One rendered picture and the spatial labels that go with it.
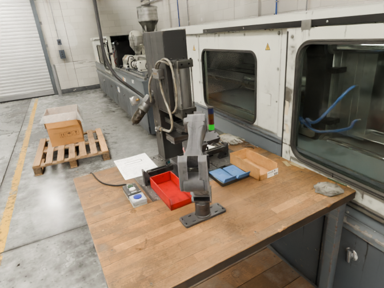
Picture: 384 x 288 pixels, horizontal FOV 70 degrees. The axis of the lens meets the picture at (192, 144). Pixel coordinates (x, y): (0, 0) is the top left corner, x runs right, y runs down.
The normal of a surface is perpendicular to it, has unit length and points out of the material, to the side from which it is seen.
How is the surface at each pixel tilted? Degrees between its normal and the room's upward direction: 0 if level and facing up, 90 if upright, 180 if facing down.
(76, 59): 90
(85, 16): 90
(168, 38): 90
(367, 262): 90
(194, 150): 20
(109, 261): 0
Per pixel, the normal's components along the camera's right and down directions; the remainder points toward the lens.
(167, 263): -0.07, -0.92
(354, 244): -0.90, 0.23
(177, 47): 0.49, 0.29
